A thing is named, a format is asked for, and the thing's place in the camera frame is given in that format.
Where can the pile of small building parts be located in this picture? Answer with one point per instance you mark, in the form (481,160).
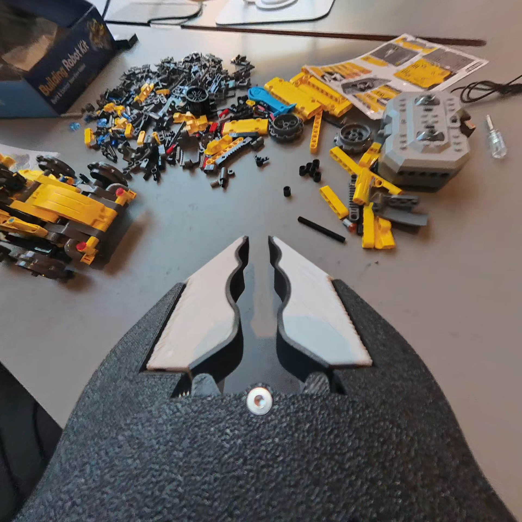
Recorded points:
(163,106)

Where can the short yellow beam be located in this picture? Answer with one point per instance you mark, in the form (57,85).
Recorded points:
(333,201)

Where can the heap of yellow grey beams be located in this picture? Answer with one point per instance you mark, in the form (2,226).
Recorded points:
(367,228)

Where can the blue separator tool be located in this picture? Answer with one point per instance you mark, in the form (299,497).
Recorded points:
(265,98)

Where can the black angled connector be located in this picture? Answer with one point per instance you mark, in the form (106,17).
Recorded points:
(261,160)

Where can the black gear rack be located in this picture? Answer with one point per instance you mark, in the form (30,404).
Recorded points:
(234,149)

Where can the black spoked wheel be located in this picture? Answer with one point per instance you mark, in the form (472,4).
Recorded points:
(198,98)

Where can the stack of yellow wide beams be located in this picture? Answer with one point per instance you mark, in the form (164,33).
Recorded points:
(301,96)

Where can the blue kit box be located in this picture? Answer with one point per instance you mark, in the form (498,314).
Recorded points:
(61,77)

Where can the cluster of black bushes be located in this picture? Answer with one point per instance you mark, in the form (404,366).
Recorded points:
(310,169)

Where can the grey hub toothed wheel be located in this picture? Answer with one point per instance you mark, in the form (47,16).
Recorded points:
(352,136)

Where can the silver orange connector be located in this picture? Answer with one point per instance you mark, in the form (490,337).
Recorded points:
(350,225)

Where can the yellow sticker sheet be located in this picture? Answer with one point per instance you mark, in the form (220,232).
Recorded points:
(432,61)

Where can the thin yellow holed beam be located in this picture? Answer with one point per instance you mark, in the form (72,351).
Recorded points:
(316,132)

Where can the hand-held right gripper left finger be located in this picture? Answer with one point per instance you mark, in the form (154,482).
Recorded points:
(195,322)

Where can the black axle rod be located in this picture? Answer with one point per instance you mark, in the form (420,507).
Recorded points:
(322,230)

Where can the small clear screwdriver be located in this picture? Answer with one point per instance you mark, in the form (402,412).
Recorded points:
(495,142)

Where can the white stand base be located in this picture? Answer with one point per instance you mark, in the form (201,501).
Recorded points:
(244,16)

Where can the dark grey pin connectors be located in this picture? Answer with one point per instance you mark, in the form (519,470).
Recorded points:
(224,177)

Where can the grey battery box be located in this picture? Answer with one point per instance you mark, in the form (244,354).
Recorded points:
(424,142)

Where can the instruction booklet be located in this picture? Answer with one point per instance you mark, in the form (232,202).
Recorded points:
(24,151)

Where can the yellow rectangular panel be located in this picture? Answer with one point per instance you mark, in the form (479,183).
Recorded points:
(244,127)

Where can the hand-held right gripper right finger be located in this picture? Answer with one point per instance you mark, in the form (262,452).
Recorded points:
(322,322)

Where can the yellow toy vehicle model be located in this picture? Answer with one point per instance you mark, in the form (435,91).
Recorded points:
(69,204)

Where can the dark grey toothed wheel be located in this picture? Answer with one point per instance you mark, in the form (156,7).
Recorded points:
(285,126)

